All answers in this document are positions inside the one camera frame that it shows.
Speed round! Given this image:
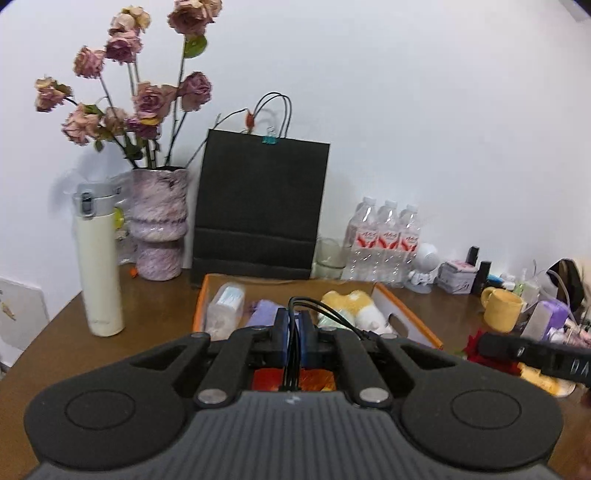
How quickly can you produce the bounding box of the red artificial rose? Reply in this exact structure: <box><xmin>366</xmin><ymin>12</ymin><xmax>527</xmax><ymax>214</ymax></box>
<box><xmin>462</xmin><ymin>329</ymin><xmax>522</xmax><ymax>377</ymax></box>

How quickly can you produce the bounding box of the white bowl with food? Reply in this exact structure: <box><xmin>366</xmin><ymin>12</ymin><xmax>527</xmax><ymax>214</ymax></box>
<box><xmin>518</xmin><ymin>363</ymin><xmax>576</xmax><ymax>398</ymax></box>

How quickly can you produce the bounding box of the purple bottle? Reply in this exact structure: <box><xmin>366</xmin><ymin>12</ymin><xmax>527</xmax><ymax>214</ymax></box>
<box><xmin>522</xmin><ymin>299</ymin><xmax>569</xmax><ymax>341</ymax></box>

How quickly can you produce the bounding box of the white plastic jar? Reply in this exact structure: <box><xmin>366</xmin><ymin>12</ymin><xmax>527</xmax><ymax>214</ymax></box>
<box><xmin>204</xmin><ymin>282</ymin><xmax>245</xmax><ymax>341</ymax></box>

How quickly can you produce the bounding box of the yellow white plush toy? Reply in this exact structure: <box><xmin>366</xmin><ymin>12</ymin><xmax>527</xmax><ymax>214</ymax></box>
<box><xmin>322</xmin><ymin>290</ymin><xmax>394</xmax><ymax>335</ymax></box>

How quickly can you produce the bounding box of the red cardboard box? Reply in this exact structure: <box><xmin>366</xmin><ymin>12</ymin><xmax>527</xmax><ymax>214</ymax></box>
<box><xmin>190</xmin><ymin>274</ymin><xmax>452</xmax><ymax>413</ymax></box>

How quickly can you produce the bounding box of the green glass cup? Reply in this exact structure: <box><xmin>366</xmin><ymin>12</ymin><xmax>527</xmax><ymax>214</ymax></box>
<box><xmin>312</xmin><ymin>237</ymin><xmax>346</xmax><ymax>280</ymax></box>

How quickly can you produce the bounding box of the yellow mug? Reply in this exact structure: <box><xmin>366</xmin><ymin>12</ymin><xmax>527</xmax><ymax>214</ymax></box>
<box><xmin>480</xmin><ymin>287</ymin><xmax>525</xmax><ymax>333</ymax></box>

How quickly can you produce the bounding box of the left water bottle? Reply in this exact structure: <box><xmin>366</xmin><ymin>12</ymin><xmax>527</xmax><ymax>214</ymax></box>
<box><xmin>342</xmin><ymin>197</ymin><xmax>378</xmax><ymax>281</ymax></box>

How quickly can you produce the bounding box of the water bottle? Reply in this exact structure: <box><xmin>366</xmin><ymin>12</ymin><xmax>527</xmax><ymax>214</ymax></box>
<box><xmin>342</xmin><ymin>197</ymin><xmax>378</xmax><ymax>281</ymax></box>
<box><xmin>396</xmin><ymin>204</ymin><xmax>422</xmax><ymax>286</ymax></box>
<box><xmin>375</xmin><ymin>200</ymin><xmax>400</xmax><ymax>283</ymax></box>

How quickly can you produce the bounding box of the middle water bottle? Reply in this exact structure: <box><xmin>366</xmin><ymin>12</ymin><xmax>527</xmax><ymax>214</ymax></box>
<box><xmin>375</xmin><ymin>200</ymin><xmax>400</xmax><ymax>283</ymax></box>

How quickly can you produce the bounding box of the right water bottle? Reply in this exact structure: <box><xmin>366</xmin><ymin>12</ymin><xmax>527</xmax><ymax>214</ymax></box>
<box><xmin>396</xmin><ymin>204</ymin><xmax>422</xmax><ymax>286</ymax></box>

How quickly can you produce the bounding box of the black cosmetic tube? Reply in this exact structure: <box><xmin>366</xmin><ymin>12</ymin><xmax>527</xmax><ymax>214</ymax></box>
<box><xmin>471</xmin><ymin>261</ymin><xmax>492</xmax><ymax>296</ymax></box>

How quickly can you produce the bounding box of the black paper bag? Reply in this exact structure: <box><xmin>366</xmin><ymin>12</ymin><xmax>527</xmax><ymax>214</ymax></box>
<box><xmin>190</xmin><ymin>91</ymin><xmax>329</xmax><ymax>285</ymax></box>

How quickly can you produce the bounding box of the white astronaut figurine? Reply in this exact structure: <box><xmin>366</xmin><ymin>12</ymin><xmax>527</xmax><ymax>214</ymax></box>
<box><xmin>405</xmin><ymin>243</ymin><xmax>441</xmax><ymax>294</ymax></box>

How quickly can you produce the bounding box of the small grey tin box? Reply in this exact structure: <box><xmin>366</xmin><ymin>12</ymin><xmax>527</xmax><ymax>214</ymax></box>
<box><xmin>437</xmin><ymin>260</ymin><xmax>477</xmax><ymax>295</ymax></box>

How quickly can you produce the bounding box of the black lipstick tube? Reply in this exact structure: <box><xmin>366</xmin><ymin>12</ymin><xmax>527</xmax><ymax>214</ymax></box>
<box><xmin>466</xmin><ymin>246</ymin><xmax>480</xmax><ymax>266</ymax></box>

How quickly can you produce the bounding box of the pink marbled ceramic vase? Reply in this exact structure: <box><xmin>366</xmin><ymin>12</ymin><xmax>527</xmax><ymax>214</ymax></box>
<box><xmin>129</xmin><ymin>167</ymin><xmax>188</xmax><ymax>282</ymax></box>

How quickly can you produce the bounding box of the cream thermos bottle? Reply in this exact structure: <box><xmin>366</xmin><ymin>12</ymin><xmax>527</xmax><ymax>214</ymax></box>
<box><xmin>73</xmin><ymin>183</ymin><xmax>124</xmax><ymax>337</ymax></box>

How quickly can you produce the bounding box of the white bird booklet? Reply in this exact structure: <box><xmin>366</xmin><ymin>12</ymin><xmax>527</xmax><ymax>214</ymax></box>
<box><xmin>0</xmin><ymin>278</ymin><xmax>49</xmax><ymax>368</ymax></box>

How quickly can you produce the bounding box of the dried pink rose bouquet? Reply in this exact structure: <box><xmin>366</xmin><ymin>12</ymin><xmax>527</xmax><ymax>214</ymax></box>
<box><xmin>34</xmin><ymin>0</ymin><xmax>223</xmax><ymax>170</ymax></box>

